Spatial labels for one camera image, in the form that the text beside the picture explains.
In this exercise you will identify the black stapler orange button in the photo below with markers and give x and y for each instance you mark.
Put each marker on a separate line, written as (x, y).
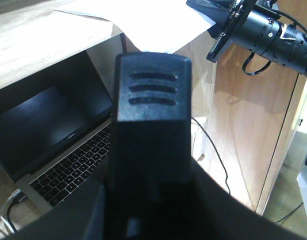
(150, 147)

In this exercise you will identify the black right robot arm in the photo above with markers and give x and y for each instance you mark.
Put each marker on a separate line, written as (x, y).
(258, 27)

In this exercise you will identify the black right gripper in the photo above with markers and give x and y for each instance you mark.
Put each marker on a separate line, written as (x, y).
(228, 15)

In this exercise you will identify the white paper sheets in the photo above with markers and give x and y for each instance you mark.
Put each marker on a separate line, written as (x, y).
(160, 26)

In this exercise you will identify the wooden shelf unit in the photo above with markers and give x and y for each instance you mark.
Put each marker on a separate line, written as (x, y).
(249, 118)

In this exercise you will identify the silver laptop black keyboard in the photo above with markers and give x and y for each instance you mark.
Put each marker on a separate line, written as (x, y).
(55, 129)

